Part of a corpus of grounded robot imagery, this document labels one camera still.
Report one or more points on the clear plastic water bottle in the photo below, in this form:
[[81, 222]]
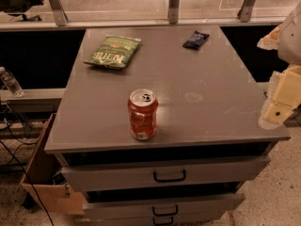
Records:
[[11, 82]]

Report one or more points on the grey drawer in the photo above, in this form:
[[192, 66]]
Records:
[[165, 173], [215, 204], [158, 221]]

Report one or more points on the orange soda can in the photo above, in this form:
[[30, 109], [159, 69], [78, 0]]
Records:
[[142, 108]]

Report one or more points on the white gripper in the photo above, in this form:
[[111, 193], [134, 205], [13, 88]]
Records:
[[292, 40]]

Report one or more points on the grey drawer cabinet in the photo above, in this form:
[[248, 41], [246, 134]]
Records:
[[208, 107]]

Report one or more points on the metal window frame rail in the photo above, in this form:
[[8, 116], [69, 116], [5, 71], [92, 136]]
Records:
[[87, 13]]

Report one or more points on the middle grey drawer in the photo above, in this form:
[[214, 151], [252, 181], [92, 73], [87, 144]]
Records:
[[215, 204]]

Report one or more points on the top grey drawer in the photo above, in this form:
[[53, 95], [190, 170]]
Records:
[[165, 173]]

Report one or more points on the green kettle chip bag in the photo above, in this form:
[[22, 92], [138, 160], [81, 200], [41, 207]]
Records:
[[115, 52]]

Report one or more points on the bottom grey drawer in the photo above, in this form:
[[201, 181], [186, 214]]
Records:
[[158, 221]]

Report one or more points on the dark blue rxbar wrapper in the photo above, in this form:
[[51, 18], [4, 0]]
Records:
[[196, 40]]

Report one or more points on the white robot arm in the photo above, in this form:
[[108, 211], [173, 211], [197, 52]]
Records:
[[289, 47]]

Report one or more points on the brown cardboard box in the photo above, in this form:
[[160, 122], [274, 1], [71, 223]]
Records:
[[41, 169]]

